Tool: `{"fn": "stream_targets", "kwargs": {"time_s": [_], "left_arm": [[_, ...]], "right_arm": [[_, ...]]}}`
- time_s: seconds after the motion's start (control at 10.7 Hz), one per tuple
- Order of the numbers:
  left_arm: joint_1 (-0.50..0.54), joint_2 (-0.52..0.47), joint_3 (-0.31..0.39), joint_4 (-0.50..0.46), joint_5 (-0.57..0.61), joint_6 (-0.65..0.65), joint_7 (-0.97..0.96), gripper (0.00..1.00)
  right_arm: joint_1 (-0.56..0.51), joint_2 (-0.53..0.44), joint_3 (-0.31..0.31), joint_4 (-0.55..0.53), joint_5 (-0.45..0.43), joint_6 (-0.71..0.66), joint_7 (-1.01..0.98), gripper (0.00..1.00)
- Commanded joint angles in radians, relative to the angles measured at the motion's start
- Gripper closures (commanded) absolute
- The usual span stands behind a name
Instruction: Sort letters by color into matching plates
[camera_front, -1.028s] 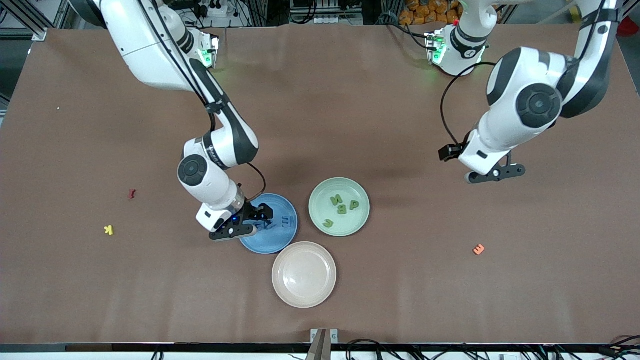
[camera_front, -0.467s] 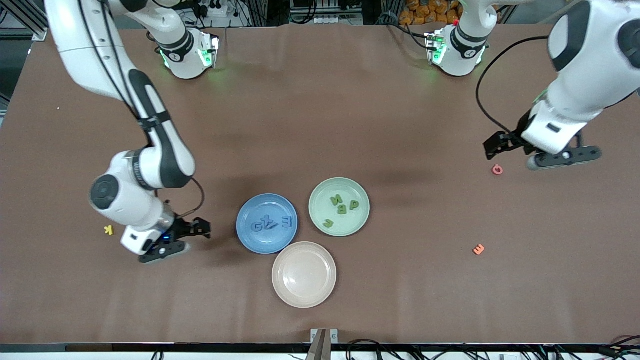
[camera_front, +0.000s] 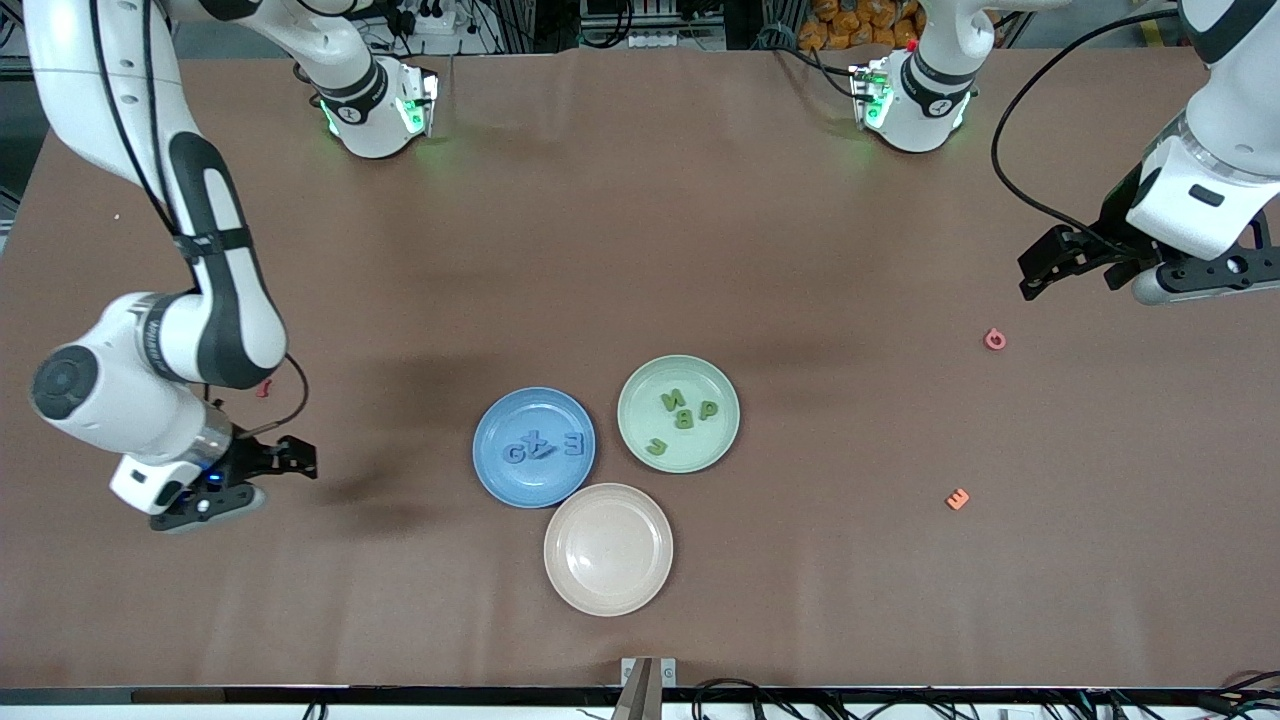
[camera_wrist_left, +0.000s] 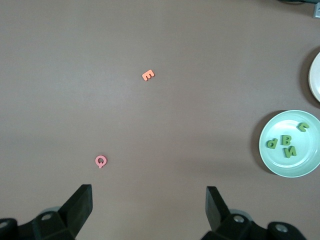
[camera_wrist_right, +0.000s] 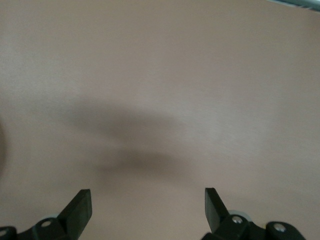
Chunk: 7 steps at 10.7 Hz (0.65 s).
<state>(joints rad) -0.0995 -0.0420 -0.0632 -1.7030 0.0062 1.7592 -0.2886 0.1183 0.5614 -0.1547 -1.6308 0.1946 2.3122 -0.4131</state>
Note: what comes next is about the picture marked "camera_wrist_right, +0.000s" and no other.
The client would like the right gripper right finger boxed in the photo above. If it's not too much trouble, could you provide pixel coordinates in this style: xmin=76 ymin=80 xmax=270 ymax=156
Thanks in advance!
xmin=201 ymin=187 xmax=268 ymax=240

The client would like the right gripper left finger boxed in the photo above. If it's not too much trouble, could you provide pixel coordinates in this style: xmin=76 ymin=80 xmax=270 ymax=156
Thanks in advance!
xmin=16 ymin=189 xmax=93 ymax=240

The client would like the brown table cover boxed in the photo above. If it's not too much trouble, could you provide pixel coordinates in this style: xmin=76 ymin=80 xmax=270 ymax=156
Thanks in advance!
xmin=0 ymin=0 xmax=320 ymax=240

